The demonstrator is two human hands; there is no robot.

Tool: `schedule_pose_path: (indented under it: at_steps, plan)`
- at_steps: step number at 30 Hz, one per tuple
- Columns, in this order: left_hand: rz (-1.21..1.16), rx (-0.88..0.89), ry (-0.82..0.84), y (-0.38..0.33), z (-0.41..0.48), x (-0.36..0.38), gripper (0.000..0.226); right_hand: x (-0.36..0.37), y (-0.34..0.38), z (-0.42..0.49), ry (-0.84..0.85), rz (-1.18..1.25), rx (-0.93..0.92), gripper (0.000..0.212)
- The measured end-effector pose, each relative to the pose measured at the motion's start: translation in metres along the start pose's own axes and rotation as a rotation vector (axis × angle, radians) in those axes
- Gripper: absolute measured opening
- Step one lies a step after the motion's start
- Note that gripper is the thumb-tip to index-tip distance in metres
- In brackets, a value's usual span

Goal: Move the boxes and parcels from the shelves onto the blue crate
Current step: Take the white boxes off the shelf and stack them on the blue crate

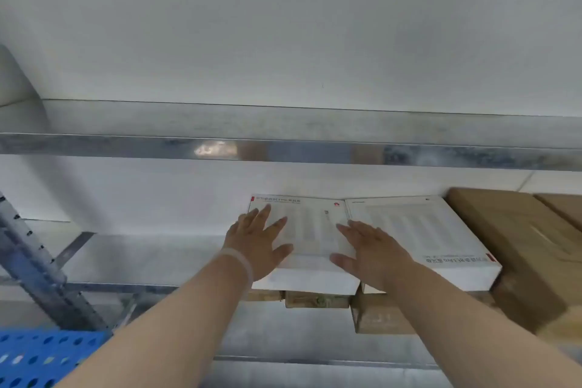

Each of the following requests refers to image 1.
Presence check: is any white router box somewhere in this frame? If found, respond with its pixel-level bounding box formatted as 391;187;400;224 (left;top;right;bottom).
344;195;503;295
247;194;363;296

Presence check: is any large brown box printed square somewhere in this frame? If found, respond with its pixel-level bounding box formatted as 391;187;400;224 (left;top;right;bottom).
444;187;582;343

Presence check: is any blue perforated cart platform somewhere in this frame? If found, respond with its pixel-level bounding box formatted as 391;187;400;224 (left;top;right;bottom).
0;328;112;388

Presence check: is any person's right hand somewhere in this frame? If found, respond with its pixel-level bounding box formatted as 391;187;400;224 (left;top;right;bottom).
329;219;417;294

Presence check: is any translucent white bracelet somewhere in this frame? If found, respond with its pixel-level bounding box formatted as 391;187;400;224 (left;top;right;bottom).
211;247;254;286

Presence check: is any person's left hand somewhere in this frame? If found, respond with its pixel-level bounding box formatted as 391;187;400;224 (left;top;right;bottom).
221;203;295;284

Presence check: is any person's right forearm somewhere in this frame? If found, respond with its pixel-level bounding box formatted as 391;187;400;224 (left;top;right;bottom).
384;260;582;388

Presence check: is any metal shelving rack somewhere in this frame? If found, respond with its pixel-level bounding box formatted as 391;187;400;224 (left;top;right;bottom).
0;44;582;388

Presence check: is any person's left forearm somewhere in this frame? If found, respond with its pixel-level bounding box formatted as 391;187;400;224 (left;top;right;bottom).
54;255;251;388

